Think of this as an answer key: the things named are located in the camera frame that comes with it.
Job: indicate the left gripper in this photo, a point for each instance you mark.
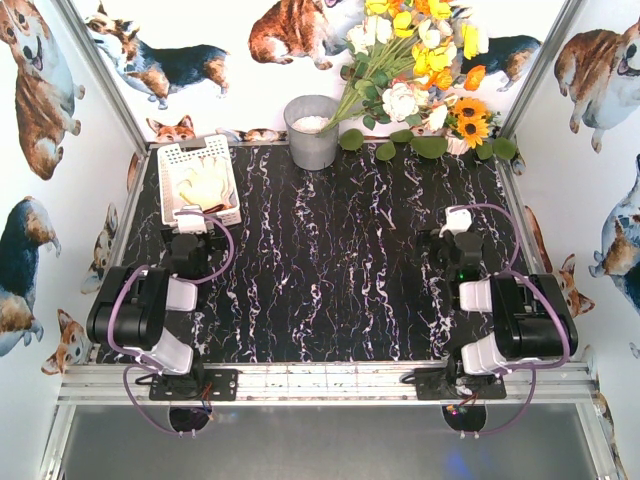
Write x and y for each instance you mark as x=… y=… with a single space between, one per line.
x=167 y=235

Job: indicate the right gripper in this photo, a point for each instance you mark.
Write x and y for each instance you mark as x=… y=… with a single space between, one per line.
x=427 y=237

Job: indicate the cream knit glove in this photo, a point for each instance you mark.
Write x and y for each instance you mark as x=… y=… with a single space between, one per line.
x=205 y=182

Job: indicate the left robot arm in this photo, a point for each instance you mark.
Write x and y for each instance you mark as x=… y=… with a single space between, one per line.
x=128 y=314

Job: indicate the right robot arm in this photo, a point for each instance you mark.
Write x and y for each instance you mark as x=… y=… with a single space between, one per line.
x=532 y=326

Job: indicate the small sunflower pot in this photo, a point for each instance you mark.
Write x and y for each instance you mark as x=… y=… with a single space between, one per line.
x=469 y=124

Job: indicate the grey metal bucket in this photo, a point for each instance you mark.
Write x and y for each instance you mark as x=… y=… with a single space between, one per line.
x=312 y=138

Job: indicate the artificial flower bouquet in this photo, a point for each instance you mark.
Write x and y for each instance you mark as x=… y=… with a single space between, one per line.
x=410 y=62

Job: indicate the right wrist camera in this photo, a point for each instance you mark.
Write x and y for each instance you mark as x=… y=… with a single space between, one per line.
x=457 y=220

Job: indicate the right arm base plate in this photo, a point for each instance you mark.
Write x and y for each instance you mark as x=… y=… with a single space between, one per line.
x=449 y=381

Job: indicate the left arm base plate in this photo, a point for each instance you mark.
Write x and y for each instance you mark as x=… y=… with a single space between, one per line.
x=218 y=384

